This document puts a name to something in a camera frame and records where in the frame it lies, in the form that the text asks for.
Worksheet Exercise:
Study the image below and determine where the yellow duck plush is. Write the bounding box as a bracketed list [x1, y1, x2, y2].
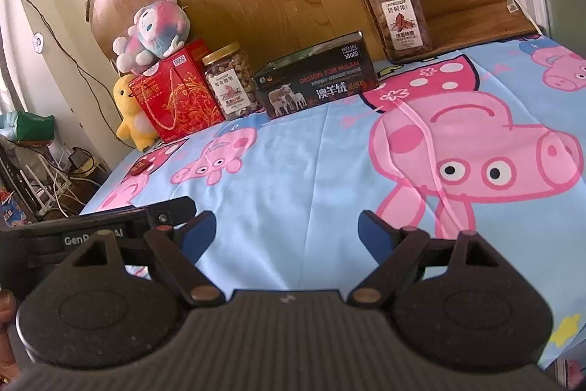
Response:
[114, 75, 159, 152]

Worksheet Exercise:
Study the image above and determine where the blue printed carton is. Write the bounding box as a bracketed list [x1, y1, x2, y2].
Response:
[0, 189, 23, 229]

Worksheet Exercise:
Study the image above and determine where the person's left hand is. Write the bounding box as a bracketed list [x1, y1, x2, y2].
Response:
[0, 289, 20, 380]

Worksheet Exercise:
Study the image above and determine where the dark sheep print box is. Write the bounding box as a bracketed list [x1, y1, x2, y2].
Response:
[252, 30, 379, 120]

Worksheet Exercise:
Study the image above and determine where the green bag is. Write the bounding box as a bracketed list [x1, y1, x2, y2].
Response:
[0, 111, 56, 144]

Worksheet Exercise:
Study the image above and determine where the tall square nut jar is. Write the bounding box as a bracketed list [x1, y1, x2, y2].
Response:
[366, 0, 433, 63]

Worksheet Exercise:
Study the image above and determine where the small red packet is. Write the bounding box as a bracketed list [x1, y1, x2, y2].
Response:
[127, 157, 156, 176]

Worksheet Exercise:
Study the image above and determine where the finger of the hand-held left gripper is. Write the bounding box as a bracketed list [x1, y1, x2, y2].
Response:
[145, 196, 197, 229]

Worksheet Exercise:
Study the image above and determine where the black charger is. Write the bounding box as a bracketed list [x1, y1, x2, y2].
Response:
[68, 148, 92, 172]

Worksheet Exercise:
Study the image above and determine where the round clear nut jar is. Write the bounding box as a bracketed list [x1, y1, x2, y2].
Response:
[202, 43, 258, 121]

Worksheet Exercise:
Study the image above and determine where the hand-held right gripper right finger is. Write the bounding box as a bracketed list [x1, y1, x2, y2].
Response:
[348, 210, 518, 308]

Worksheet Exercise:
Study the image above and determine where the red gift box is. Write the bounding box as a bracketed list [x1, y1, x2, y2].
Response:
[127, 38, 226, 143]

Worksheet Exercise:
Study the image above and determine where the white router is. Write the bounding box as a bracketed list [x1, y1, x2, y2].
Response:
[18, 153, 74, 218]

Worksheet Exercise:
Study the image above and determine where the pink blue plush toy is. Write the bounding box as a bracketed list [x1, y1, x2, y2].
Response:
[112, 0, 192, 75]

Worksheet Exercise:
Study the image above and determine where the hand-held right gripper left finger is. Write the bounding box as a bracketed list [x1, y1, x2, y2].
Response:
[66, 210, 225, 308]

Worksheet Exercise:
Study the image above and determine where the printed blanket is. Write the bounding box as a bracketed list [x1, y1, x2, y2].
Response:
[80, 31, 586, 373]

